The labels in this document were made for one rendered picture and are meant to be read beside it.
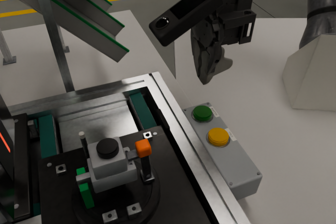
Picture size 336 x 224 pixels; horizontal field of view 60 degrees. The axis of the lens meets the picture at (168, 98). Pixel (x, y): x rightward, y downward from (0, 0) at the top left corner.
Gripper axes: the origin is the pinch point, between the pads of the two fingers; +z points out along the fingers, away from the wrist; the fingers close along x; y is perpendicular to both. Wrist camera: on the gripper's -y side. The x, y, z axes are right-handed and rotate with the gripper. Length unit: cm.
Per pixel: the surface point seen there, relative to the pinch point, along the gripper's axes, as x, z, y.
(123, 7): 265, 106, 44
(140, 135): -2.0, 8.6, -13.5
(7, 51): 53, 15, -41
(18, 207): -9.2, 8.4, -35.9
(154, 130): -1.8, 8.6, -10.5
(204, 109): -0.4, 8.4, 1.4
